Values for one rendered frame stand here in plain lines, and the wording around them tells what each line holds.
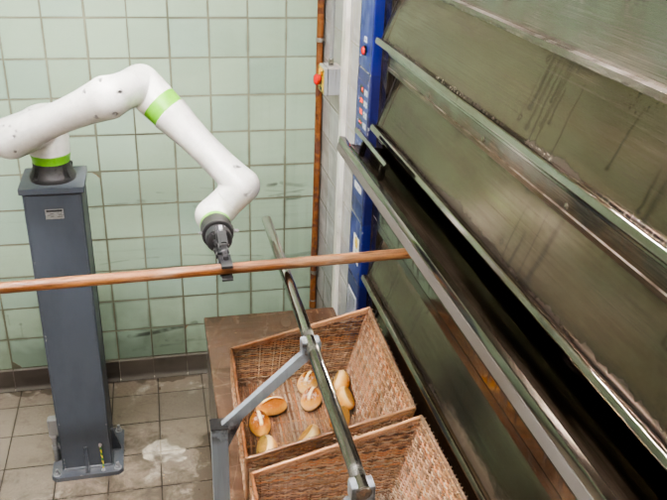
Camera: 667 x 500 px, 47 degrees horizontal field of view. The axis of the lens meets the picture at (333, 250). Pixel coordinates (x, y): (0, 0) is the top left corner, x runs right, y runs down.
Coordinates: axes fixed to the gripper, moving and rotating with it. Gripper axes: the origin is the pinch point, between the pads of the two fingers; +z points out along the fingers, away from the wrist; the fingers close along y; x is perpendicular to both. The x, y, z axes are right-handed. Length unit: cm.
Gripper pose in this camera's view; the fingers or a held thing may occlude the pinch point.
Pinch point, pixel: (226, 268)
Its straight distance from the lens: 209.2
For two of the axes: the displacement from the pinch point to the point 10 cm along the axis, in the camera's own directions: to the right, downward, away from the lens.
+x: -9.7, 0.7, -2.3
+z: 2.4, 4.4, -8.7
